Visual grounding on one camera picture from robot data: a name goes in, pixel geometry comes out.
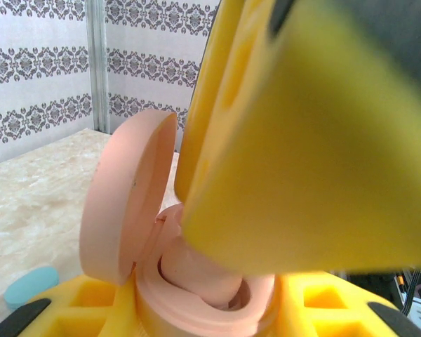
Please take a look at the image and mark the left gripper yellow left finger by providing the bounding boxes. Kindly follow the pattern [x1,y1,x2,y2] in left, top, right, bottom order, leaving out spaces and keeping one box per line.
[0,272,147,337]

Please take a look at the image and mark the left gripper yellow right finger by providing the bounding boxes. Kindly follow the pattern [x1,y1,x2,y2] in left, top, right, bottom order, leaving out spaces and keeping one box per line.
[262,270,421,337]

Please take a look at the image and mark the blue earbud charging case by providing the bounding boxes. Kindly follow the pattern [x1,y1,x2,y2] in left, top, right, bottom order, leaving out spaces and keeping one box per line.
[3,265,60,311]

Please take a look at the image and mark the pink earbud charging case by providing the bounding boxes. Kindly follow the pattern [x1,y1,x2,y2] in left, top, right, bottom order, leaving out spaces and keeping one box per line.
[79,108,281,337]

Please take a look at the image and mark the aluminium frame post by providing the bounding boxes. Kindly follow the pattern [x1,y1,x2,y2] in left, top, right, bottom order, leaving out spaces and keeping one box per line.
[88,0,110,135]

